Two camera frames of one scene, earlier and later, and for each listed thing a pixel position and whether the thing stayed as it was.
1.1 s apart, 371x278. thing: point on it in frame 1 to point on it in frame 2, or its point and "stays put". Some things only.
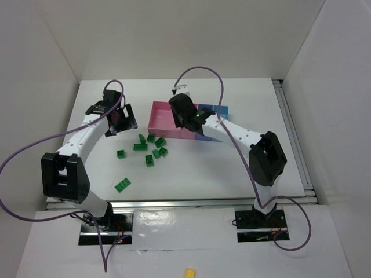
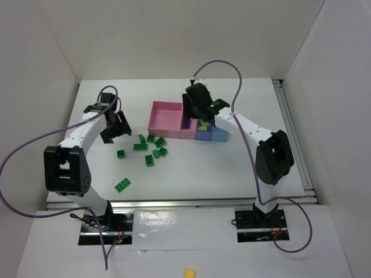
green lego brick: (121, 153) stays put
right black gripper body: (177, 116) to (200, 113)
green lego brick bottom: (121, 186) stays put
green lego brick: (149, 162) stays put
